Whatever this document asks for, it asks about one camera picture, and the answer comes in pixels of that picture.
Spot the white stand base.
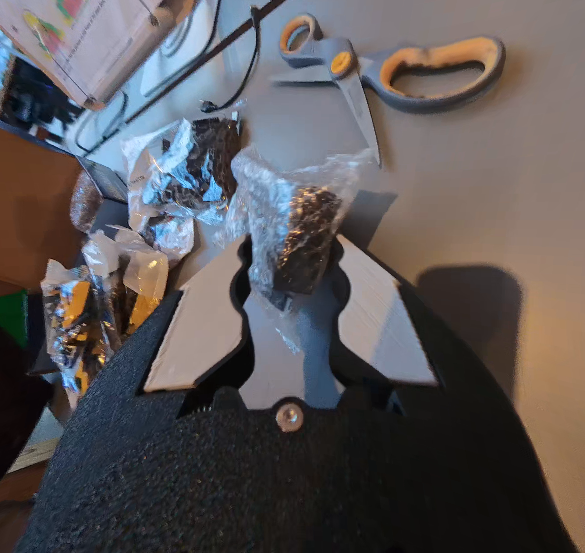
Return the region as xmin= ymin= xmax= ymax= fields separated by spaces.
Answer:
xmin=137 ymin=0 xmax=229 ymax=98

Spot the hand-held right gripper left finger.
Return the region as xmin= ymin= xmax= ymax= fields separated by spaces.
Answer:
xmin=143 ymin=237 xmax=253 ymax=392

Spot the blue robot kit box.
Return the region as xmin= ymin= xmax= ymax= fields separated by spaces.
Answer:
xmin=0 ymin=121 xmax=133 ymax=375

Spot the clear bag of dark pieces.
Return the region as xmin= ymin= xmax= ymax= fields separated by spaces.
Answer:
xmin=84 ymin=228 xmax=170 ymax=339

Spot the printed instruction sheet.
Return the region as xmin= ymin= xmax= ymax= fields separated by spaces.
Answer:
xmin=0 ymin=0 xmax=172 ymax=98

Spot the person's black garment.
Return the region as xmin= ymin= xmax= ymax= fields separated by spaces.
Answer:
xmin=0 ymin=329 xmax=53 ymax=476

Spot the clear bag of tan pieces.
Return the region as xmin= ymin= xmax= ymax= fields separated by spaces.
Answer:
xmin=40 ymin=260 xmax=117 ymax=396

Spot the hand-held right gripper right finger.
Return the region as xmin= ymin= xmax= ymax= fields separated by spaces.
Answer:
xmin=335 ymin=234 xmax=439 ymax=385

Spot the bubble wrap packet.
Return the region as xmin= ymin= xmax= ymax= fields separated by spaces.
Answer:
xmin=212 ymin=146 xmax=375 ymax=357
xmin=69 ymin=171 xmax=105 ymax=234

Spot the long black cable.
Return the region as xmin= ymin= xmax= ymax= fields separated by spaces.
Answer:
xmin=73 ymin=0 xmax=229 ymax=157

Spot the clear bag of grey pieces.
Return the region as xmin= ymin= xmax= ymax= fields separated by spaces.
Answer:
xmin=121 ymin=112 xmax=243 ymax=227

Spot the short black usb cable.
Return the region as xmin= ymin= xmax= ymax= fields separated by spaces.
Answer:
xmin=200 ymin=6 xmax=262 ymax=114

